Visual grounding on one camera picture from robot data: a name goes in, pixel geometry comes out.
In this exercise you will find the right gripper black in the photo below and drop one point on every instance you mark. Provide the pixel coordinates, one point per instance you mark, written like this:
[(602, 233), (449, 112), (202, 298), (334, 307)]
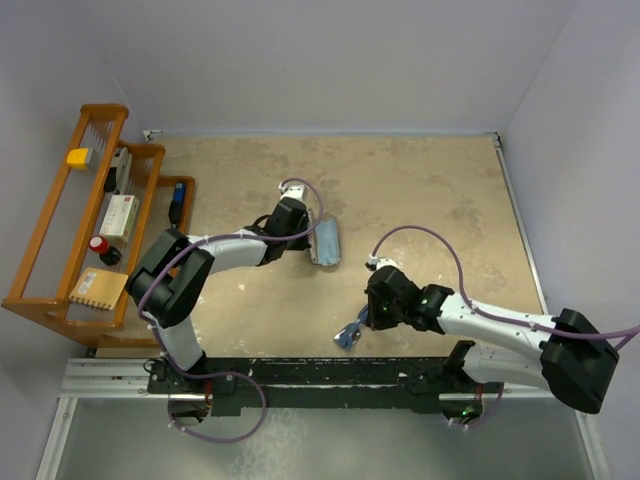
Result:
[(375, 320)]

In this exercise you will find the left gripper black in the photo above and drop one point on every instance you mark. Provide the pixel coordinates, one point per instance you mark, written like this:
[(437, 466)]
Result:
[(299, 245)]

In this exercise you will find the blue cleaning cloth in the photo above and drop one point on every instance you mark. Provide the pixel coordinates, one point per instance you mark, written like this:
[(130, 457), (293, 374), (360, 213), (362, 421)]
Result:
[(328, 252)]

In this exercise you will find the white printed glasses case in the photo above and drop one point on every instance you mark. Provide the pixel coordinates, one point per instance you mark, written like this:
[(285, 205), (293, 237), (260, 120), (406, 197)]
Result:
[(314, 220)]

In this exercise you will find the blue sunglasses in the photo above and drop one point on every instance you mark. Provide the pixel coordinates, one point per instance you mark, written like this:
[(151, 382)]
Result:
[(347, 337)]

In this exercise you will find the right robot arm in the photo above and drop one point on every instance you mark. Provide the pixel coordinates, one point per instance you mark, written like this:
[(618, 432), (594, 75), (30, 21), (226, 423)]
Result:
[(563, 354)]

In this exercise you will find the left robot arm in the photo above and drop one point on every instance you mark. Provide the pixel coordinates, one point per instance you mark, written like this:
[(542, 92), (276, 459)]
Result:
[(168, 280)]

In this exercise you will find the blue black utility knife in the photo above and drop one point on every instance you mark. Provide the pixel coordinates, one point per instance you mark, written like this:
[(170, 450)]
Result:
[(177, 204)]

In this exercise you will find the white red box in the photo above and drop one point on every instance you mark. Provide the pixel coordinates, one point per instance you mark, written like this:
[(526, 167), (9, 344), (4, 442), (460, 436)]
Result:
[(119, 219)]

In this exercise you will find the grey black stapler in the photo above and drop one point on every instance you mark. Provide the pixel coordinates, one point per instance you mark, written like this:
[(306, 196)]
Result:
[(118, 173)]

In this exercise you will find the wooden tiered shelf rack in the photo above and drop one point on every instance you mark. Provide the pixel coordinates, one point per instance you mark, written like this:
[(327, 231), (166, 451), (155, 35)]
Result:
[(57, 253)]

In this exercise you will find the yellow grey eraser block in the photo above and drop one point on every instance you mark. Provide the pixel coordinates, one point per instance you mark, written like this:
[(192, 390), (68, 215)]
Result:
[(84, 158)]

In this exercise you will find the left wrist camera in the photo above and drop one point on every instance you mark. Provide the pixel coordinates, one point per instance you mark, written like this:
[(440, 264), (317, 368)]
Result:
[(295, 191)]

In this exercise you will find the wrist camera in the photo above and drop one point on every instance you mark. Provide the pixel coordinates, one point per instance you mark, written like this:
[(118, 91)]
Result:
[(375, 263), (295, 191)]

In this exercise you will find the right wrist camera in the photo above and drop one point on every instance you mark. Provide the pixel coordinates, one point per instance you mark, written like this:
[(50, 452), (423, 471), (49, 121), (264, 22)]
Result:
[(375, 263)]

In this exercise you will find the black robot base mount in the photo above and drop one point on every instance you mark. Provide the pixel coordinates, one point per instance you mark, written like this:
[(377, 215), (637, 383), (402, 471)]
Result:
[(417, 384)]

